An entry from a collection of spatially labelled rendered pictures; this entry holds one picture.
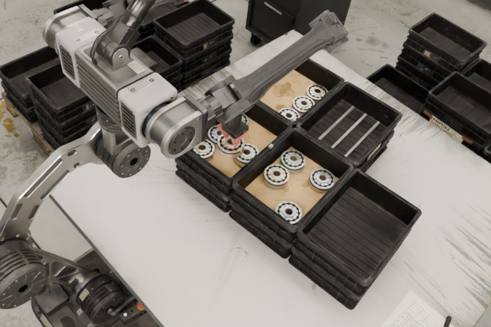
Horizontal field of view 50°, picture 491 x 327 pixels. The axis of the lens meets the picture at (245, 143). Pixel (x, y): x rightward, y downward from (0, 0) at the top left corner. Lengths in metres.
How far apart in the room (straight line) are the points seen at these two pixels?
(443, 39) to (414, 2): 1.27
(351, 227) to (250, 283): 0.43
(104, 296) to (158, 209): 0.42
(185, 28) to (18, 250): 1.91
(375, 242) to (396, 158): 0.58
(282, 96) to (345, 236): 0.75
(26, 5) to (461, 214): 3.38
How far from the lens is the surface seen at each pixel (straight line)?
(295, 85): 2.51
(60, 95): 2.93
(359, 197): 2.16
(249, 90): 1.49
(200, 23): 3.37
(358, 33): 4.36
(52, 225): 3.02
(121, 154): 1.70
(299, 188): 2.11
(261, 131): 2.28
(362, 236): 2.06
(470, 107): 3.29
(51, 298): 2.50
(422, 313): 2.14
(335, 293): 2.03
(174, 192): 2.21
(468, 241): 2.39
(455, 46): 3.69
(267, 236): 2.05
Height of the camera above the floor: 2.50
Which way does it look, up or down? 49 degrees down
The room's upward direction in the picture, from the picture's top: 9 degrees clockwise
